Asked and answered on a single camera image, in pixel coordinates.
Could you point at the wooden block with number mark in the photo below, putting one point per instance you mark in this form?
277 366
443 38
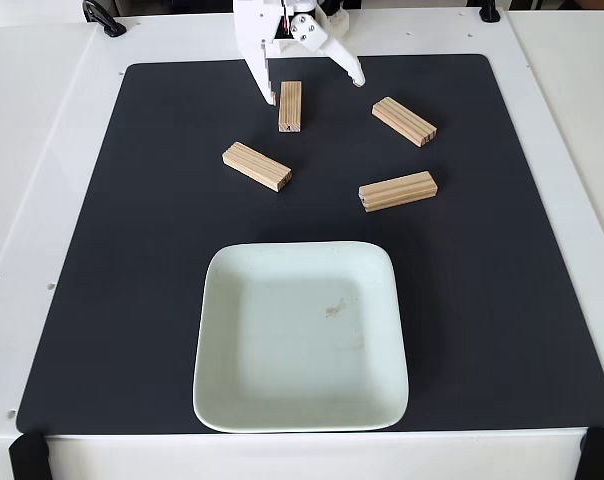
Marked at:
290 107

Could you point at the striped wooden block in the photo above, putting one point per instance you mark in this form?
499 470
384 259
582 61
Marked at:
397 191
402 121
254 166

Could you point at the pale green square plate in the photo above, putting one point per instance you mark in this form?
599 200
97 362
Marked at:
302 350

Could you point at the white toy brick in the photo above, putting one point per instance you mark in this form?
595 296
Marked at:
341 25

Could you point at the black clamp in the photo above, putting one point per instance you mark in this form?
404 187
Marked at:
489 14

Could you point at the black table mat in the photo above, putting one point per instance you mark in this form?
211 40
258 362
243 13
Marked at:
132 250

